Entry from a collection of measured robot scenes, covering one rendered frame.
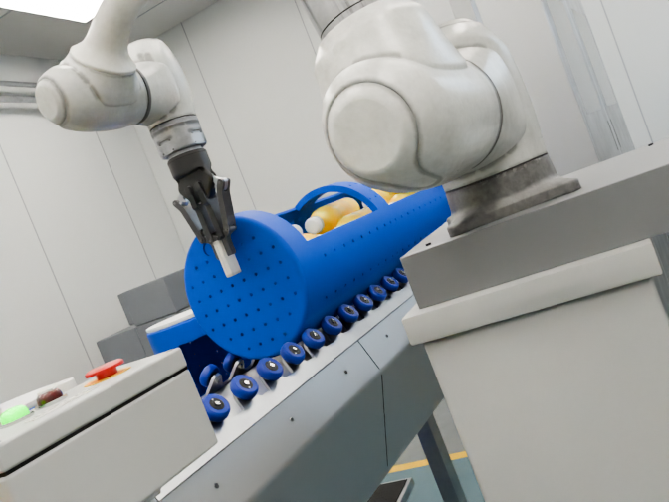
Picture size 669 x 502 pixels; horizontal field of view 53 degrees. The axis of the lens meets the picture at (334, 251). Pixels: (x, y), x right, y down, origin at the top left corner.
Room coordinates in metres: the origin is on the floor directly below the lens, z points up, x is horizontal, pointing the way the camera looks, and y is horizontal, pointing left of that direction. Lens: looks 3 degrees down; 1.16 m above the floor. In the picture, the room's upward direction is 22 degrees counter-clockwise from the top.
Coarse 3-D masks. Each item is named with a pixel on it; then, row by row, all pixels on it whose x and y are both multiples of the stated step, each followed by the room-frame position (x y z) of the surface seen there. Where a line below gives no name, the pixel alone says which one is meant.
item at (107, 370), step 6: (114, 360) 0.61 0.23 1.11; (120, 360) 0.61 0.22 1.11; (102, 366) 0.60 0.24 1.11; (108, 366) 0.60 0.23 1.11; (114, 366) 0.60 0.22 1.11; (90, 372) 0.60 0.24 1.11; (96, 372) 0.59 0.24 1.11; (102, 372) 0.59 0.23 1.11; (108, 372) 0.60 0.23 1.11; (114, 372) 0.61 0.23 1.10; (102, 378) 0.60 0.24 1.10
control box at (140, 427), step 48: (96, 384) 0.58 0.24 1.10; (144, 384) 0.58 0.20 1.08; (192, 384) 0.62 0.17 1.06; (0, 432) 0.52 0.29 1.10; (48, 432) 0.49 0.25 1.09; (96, 432) 0.52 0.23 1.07; (144, 432) 0.56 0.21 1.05; (192, 432) 0.60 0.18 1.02; (0, 480) 0.46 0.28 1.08; (48, 480) 0.48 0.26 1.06; (96, 480) 0.51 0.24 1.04; (144, 480) 0.55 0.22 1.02
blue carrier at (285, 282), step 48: (432, 192) 1.85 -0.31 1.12; (240, 240) 1.24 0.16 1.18; (288, 240) 1.21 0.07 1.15; (336, 240) 1.33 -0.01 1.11; (384, 240) 1.51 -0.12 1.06; (192, 288) 1.32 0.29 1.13; (240, 288) 1.27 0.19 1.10; (288, 288) 1.21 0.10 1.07; (336, 288) 1.31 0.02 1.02; (240, 336) 1.29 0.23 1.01; (288, 336) 1.23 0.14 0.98
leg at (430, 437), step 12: (432, 420) 1.82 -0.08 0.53; (420, 432) 1.82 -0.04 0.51; (432, 432) 1.80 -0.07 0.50; (432, 444) 1.81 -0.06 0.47; (444, 444) 1.84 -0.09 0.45; (432, 456) 1.81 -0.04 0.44; (444, 456) 1.81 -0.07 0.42; (432, 468) 1.82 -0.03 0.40; (444, 468) 1.80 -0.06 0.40; (444, 480) 1.81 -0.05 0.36; (456, 480) 1.83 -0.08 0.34; (444, 492) 1.82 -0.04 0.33; (456, 492) 1.80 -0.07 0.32
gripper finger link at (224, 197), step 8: (224, 184) 1.20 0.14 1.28; (216, 192) 1.20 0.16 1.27; (224, 192) 1.20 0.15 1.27; (224, 200) 1.20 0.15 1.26; (224, 208) 1.20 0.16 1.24; (232, 208) 1.22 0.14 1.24; (224, 216) 1.20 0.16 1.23; (232, 216) 1.21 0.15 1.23; (224, 224) 1.20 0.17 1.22; (232, 224) 1.22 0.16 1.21
